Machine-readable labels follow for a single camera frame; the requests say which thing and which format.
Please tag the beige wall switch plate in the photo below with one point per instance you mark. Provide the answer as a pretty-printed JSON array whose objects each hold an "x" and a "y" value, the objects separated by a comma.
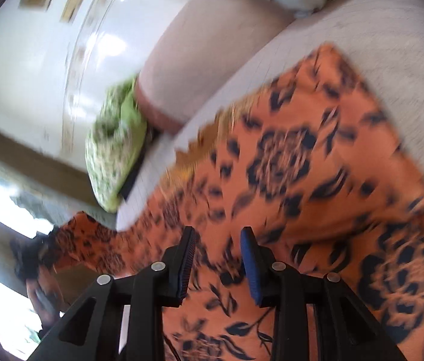
[{"x": 70, "y": 10}]

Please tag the wooden door with glass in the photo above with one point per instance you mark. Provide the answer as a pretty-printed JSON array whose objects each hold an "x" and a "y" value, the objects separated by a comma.
[{"x": 36, "y": 193}]

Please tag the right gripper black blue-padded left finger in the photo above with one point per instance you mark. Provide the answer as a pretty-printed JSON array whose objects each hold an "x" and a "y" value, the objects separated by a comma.
[{"x": 121, "y": 319}]

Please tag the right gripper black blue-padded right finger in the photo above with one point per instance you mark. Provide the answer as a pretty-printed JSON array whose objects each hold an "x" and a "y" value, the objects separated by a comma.
[{"x": 313, "y": 315}]

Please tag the pink quilted bolster cushion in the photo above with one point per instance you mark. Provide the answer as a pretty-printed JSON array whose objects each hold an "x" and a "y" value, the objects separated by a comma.
[{"x": 202, "y": 48}]

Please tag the green white patterned folded blanket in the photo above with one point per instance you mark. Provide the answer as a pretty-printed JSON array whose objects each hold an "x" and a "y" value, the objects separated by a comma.
[{"x": 114, "y": 143}]

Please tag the orange black floral blouse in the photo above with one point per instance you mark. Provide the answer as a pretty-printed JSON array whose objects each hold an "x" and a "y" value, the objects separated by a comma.
[{"x": 312, "y": 164}]

